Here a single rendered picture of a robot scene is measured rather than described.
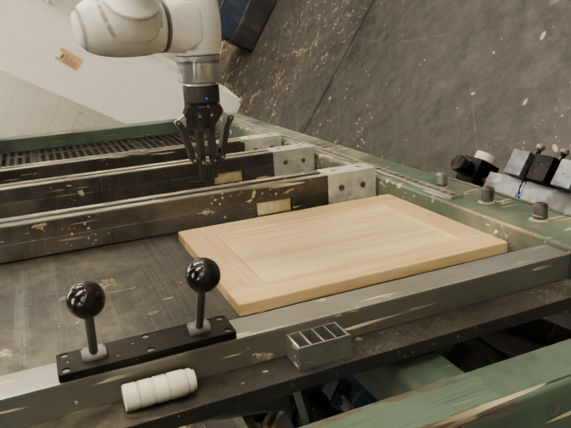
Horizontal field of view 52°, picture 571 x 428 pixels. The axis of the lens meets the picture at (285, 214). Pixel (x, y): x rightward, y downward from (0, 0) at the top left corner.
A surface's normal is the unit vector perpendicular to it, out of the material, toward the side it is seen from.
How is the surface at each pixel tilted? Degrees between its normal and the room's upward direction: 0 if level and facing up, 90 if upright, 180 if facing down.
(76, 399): 90
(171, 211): 90
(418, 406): 60
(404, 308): 90
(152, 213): 90
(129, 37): 111
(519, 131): 0
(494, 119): 0
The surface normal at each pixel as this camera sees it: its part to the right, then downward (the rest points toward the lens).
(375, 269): -0.06, -0.95
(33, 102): 0.33, 0.38
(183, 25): 0.52, 0.29
